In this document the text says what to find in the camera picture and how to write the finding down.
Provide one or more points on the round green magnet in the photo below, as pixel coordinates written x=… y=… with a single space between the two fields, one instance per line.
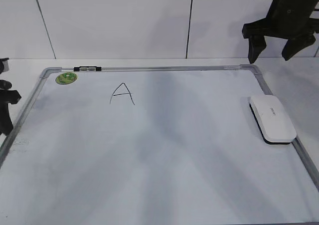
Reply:
x=66 y=78

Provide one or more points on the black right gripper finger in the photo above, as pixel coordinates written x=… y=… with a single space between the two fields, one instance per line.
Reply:
x=257 y=44
x=295 y=45

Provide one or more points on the black board hanger clip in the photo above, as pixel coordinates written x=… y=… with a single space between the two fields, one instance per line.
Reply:
x=87 y=68

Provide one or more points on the white framed whiteboard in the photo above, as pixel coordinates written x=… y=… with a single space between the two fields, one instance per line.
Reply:
x=150 y=146

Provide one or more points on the white whiteboard eraser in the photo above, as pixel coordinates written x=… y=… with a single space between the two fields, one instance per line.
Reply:
x=274 y=123

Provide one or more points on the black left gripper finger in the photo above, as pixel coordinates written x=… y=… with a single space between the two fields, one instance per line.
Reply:
x=6 y=125

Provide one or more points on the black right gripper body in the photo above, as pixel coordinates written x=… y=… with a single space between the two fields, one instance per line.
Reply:
x=285 y=19

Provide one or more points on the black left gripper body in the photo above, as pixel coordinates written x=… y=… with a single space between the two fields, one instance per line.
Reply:
x=7 y=95

